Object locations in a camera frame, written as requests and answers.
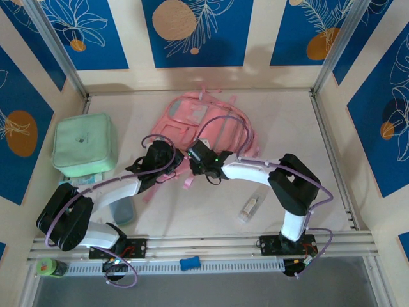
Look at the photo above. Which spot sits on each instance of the pink school backpack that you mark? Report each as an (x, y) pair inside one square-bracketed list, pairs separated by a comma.
[(179, 128)]

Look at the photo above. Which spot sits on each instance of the grey blue pencil case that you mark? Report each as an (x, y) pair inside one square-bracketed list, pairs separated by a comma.
[(123, 212)]

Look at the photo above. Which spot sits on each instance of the clear plastic stationery packet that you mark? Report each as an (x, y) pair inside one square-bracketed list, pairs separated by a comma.
[(252, 206)]

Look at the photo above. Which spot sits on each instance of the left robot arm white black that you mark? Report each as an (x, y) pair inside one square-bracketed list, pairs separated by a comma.
[(118, 195)]

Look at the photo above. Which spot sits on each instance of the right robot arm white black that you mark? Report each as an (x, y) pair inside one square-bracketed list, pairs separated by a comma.
[(249, 169)]

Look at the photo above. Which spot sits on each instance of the light blue tissue pack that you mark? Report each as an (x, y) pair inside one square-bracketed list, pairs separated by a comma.
[(83, 179)]

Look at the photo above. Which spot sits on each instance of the mint green square pouch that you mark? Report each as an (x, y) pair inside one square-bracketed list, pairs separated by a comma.
[(83, 140)]

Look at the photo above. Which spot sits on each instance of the blue bone shaped sponge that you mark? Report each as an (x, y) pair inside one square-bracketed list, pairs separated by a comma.
[(190, 263)]

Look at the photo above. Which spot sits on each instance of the left black electronics board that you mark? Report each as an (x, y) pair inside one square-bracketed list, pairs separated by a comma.
[(113, 267)]

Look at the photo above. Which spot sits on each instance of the black electronics board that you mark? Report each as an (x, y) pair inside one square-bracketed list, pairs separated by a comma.
[(295, 267), (113, 267)]

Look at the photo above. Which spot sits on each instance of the right black electronics board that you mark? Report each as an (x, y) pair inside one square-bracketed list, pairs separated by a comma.
[(295, 267)]

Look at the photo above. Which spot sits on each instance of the green bottle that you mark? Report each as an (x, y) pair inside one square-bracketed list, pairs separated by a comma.
[(48, 268)]

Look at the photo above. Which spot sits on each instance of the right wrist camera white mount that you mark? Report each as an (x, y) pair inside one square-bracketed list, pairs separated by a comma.
[(205, 143)]

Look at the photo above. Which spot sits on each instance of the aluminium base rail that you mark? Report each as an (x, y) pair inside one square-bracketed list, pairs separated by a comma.
[(207, 246)]

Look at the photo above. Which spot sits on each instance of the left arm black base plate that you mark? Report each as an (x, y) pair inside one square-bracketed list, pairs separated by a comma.
[(137, 247)]

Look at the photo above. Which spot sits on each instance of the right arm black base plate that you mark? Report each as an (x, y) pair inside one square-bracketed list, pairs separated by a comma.
[(268, 245)]

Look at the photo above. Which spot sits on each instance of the left aluminium frame post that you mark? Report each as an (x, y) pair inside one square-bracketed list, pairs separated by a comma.
[(58, 48)]

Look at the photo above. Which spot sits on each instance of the aluminium frame post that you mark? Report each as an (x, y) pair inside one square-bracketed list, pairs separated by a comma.
[(340, 48), (58, 48)]

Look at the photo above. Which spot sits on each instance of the right aluminium frame post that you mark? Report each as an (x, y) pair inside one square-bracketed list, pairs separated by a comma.
[(340, 48)]

